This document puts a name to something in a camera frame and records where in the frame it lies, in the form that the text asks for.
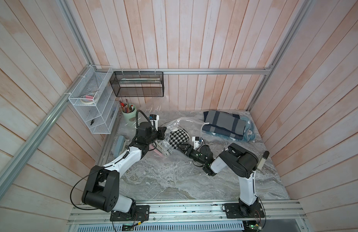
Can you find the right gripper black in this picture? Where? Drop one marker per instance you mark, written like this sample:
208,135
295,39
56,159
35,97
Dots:
190,149

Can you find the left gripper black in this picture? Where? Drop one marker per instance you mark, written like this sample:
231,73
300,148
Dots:
161,131

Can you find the houndstooth patterned cloth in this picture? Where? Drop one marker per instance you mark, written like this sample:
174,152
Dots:
176,137

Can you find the clear plastic vacuum bag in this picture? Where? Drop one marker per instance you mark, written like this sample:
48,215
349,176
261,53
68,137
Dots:
191,125

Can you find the grey navy cloth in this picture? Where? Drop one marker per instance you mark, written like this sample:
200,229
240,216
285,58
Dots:
229,125

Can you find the teal bear print blanket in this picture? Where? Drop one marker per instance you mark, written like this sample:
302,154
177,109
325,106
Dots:
248,135

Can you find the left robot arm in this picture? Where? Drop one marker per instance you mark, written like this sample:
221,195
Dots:
102,190

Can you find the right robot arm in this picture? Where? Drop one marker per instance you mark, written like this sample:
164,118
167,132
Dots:
241,161

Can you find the green pen cup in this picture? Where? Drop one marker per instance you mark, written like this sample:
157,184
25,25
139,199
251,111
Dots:
130,118

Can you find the pens in cup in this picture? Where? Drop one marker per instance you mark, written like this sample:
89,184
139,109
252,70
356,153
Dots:
126,107

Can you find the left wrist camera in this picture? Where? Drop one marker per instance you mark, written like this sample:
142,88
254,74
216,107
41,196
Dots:
154,120

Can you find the black mesh wall basket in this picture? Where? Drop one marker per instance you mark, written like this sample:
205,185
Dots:
137,84

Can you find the aluminium rail base frame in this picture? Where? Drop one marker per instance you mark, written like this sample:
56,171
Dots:
193,216

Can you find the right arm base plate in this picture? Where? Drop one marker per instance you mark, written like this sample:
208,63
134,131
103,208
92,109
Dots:
241,210

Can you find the white wire shelf rack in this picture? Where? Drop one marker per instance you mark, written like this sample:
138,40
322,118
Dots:
99,117

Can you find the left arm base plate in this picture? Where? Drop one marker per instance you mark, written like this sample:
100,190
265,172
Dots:
136,213

